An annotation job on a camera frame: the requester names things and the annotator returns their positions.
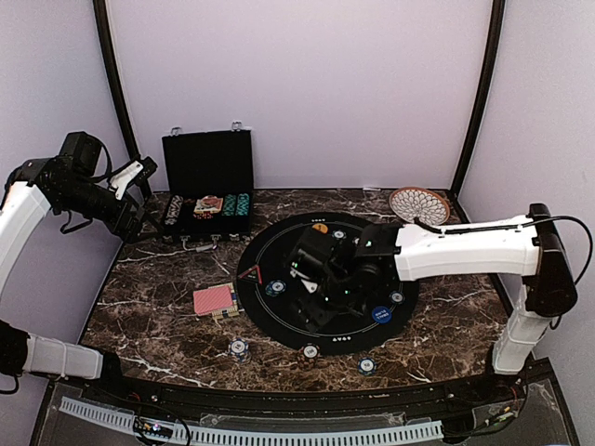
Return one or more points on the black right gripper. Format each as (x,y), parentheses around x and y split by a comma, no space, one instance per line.
(310,312)

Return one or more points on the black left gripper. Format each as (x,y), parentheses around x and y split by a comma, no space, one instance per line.
(128,234)

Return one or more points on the orange big blind button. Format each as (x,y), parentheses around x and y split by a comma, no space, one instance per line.
(320,227)

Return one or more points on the blue small blind button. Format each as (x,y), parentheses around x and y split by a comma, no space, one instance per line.
(381,315)

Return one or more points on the red chip stack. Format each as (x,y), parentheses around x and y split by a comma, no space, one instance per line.
(307,356)

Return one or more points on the blue-green chip stack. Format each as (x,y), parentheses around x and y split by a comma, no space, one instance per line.
(367,366)

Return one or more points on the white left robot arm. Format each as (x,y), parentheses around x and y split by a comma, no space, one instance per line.
(66,183)

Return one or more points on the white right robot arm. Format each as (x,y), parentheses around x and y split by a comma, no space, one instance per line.
(528,246)

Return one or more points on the round black poker mat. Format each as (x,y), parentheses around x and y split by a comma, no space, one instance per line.
(344,334)

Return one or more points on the red triangular dealer button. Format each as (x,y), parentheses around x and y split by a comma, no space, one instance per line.
(252,274)

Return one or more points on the black poker chip case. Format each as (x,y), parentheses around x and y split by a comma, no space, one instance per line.
(211,186)

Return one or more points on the yellow card deck box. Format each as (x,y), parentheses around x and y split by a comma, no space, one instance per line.
(231,311)

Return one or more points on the red-backed playing card deck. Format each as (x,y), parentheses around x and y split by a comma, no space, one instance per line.
(207,300)

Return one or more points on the patterned ceramic plate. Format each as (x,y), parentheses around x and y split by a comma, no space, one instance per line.
(412,202)

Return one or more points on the blue chip stack left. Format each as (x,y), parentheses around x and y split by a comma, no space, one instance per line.
(239,350)

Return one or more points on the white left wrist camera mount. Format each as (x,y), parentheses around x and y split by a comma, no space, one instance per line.
(133,173)

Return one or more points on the left black frame post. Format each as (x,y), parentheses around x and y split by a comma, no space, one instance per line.
(100,8)

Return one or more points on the black frame post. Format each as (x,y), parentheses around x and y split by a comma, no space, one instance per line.
(481,97)
(100,8)

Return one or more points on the white slotted cable duct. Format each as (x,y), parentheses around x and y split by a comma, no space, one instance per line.
(244,430)

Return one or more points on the right black frame post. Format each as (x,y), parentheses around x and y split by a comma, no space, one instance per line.
(481,97)

